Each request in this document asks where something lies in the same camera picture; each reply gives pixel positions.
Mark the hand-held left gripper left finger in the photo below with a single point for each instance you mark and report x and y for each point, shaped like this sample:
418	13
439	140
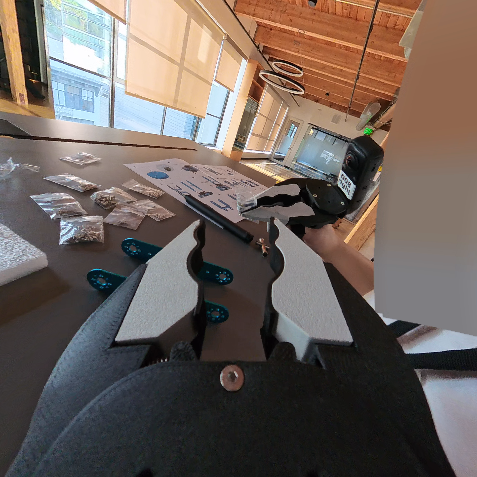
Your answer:
160	298

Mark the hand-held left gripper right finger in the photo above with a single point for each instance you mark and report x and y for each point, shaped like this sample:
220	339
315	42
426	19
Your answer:
309	298

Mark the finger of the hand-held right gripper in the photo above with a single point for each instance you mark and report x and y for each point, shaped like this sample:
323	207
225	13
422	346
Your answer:
283	190
283	213

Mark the small clear screw bag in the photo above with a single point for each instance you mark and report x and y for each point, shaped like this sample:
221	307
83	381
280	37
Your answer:
244	197

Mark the person's right forearm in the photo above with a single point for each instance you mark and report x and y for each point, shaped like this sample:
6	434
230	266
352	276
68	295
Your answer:
354	268

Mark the person's right hand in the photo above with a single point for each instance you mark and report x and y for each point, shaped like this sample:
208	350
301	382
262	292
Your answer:
324	242

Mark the small metal cross wrench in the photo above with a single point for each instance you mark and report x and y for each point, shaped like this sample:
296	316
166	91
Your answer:
262	246

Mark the frosted glass partition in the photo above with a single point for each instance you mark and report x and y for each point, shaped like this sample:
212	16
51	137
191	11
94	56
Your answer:
320	152

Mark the glass door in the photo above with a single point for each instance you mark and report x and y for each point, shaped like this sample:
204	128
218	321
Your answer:
289	141

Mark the black pen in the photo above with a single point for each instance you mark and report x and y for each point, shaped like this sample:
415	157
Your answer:
216	218

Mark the light wooden column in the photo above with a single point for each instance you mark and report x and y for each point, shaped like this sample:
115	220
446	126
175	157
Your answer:
238	111

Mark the cluster of screw bags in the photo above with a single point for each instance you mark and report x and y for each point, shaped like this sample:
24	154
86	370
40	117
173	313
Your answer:
80	231

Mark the printed instruction sheet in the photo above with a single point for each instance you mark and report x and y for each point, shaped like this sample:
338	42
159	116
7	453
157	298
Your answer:
179	175

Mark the beige roller blind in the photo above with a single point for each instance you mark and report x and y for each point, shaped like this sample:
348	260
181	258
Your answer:
167	56
111	7
228	67

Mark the white foam sheet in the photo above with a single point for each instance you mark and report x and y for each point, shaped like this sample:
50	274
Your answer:
18	253

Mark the black ceiling pipe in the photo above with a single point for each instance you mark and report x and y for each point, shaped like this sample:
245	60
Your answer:
363	56

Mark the person's white shirt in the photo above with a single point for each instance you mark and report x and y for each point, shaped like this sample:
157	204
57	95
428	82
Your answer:
447	410

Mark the crumpled clear plastic wrap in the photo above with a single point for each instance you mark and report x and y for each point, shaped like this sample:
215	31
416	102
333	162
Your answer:
5	169

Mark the large glass window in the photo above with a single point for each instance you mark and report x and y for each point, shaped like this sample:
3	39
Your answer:
85	93

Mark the blue metal bracket assembly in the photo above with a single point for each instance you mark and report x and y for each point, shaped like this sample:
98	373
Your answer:
139	249

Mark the silver air duct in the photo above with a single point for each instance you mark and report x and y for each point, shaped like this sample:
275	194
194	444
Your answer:
369	115

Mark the wooden post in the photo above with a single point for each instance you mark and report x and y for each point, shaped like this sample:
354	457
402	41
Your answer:
13	56

